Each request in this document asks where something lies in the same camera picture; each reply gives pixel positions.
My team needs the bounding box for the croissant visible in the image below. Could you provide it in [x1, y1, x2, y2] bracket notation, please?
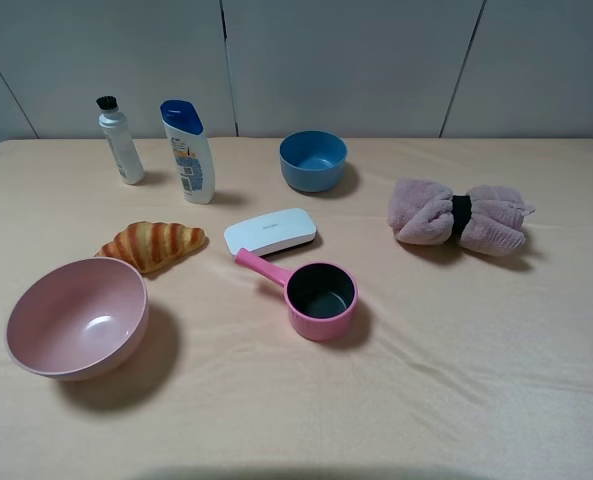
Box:
[95, 221, 207, 274]

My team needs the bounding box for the white rectangular case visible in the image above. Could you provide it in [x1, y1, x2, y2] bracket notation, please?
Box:
[224, 208, 317, 256]

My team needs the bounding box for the pink saucepan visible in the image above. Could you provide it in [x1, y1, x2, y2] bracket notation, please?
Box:
[235, 249, 358, 342]

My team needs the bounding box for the blue bowl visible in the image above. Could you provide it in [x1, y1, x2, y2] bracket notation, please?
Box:
[279, 130, 348, 193]

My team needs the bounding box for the pink rolled towel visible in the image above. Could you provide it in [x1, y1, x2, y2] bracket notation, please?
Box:
[387, 178, 535, 257]

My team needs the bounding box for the white blue shampoo bottle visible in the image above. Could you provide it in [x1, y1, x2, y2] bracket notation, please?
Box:
[160, 100, 215, 204]

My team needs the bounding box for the black elastic band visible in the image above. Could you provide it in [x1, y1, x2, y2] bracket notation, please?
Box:
[451, 195, 472, 240]

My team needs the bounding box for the beige tablecloth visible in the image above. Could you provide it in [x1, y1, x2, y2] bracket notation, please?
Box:
[0, 138, 593, 479]

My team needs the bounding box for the white bottle with brush cap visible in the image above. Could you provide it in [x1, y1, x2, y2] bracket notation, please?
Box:
[96, 96, 145, 185]

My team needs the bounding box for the large pink bowl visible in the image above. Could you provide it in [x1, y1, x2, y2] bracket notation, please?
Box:
[5, 257, 149, 381]

